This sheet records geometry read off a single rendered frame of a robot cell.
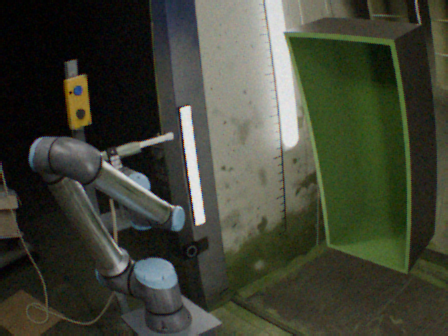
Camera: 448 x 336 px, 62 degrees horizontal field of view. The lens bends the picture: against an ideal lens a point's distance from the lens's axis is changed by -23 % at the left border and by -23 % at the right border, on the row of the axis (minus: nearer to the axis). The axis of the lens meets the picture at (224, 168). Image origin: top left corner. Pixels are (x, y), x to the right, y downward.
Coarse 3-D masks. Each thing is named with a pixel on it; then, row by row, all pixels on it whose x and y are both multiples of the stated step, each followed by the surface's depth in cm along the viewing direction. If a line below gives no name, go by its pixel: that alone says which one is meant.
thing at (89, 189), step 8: (64, 64) 203; (72, 64) 202; (80, 136) 215; (88, 192) 224; (96, 200) 228; (96, 208) 229; (120, 296) 247; (120, 304) 248; (120, 312) 254; (128, 312) 253
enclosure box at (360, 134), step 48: (288, 48) 191; (336, 48) 211; (384, 48) 185; (336, 96) 219; (384, 96) 202; (432, 96) 175; (336, 144) 226; (384, 144) 218; (432, 144) 183; (336, 192) 234; (384, 192) 234; (432, 192) 194; (336, 240) 242; (384, 240) 226
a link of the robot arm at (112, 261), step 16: (32, 144) 126; (48, 144) 121; (32, 160) 124; (48, 160) 120; (48, 176) 126; (64, 192) 131; (80, 192) 136; (64, 208) 135; (80, 208) 137; (80, 224) 139; (96, 224) 144; (96, 240) 145; (112, 240) 153; (96, 256) 150; (112, 256) 152; (128, 256) 160; (96, 272) 162; (112, 272) 153; (128, 272) 156; (112, 288) 160
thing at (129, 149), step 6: (156, 138) 208; (162, 138) 209; (168, 138) 211; (126, 144) 200; (132, 144) 200; (138, 144) 201; (144, 144) 204; (150, 144) 206; (120, 150) 196; (126, 150) 198; (132, 150) 199; (138, 150) 202; (102, 156) 191; (120, 156) 197; (126, 156) 199; (108, 198) 198
